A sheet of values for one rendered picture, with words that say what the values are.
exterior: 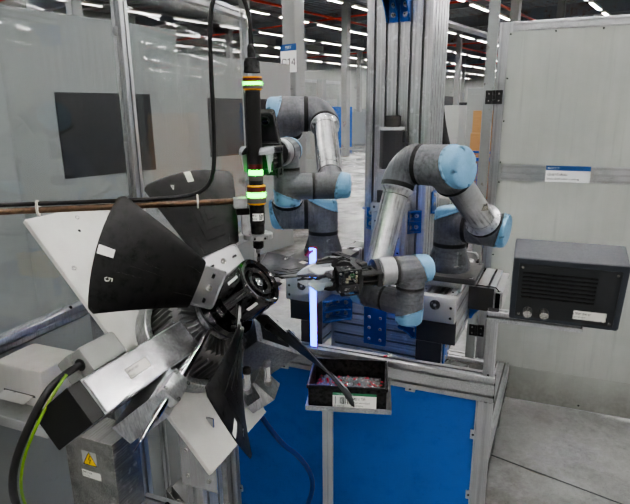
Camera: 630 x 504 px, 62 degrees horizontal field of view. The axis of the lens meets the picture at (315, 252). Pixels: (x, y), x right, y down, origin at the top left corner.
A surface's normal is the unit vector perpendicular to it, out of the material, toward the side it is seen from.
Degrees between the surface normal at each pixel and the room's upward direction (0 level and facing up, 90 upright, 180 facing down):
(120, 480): 90
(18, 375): 90
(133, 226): 72
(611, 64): 91
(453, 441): 90
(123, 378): 50
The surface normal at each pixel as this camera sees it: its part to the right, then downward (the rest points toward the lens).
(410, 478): -0.37, 0.24
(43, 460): 0.93, 0.09
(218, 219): 0.17, -0.46
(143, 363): 0.70, -0.55
